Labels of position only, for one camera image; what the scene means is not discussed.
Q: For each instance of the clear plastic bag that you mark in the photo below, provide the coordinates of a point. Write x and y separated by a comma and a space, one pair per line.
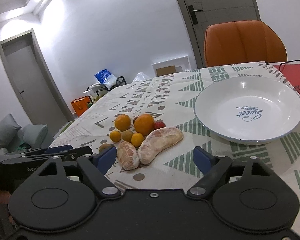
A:
140, 77

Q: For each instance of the small tangerine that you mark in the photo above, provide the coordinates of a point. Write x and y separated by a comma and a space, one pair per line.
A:
115, 136
137, 139

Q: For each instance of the grey door with lock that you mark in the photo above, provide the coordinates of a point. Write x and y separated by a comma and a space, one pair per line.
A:
199, 14

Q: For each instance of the orange leather chair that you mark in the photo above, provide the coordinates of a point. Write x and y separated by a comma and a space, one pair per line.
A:
242, 42

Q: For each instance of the brown-green kiwi fruit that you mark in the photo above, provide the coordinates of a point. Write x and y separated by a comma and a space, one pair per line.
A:
127, 135

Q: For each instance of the round peeled pomelo segment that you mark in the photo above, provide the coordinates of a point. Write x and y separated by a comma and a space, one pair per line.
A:
127, 156

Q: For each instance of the red orange mat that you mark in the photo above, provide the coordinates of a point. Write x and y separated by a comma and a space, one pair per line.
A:
291, 70

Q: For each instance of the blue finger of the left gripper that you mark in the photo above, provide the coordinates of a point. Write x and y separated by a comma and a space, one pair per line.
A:
58, 149

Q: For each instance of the long peeled pomelo segment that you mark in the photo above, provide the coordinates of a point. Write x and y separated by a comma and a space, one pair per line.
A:
157, 141

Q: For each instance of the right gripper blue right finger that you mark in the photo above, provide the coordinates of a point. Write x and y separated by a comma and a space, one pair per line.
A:
203, 160

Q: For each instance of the grey sofa cushion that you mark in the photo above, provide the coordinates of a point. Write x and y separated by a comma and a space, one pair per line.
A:
34, 135
8, 129

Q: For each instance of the orange gift bag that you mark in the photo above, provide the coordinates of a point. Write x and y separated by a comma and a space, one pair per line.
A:
80, 105

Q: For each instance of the white foam packaging frame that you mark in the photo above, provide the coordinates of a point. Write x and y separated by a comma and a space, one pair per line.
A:
172, 66

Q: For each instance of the small red apple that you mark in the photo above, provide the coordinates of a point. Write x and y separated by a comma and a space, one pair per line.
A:
159, 125

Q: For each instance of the white plate with blue rim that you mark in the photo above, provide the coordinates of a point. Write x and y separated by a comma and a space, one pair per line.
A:
248, 110

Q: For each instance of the blue white plastic bag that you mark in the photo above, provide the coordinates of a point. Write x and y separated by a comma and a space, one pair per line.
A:
105, 78

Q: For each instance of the large orange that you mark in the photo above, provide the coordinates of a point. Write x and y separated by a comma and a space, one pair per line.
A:
144, 124
122, 122

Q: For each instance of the black metal rack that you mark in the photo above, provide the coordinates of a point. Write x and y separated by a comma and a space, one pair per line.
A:
99, 89

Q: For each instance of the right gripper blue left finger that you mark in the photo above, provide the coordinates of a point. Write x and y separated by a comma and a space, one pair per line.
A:
105, 160

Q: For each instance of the grey side door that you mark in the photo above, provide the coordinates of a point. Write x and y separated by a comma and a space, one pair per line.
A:
33, 83

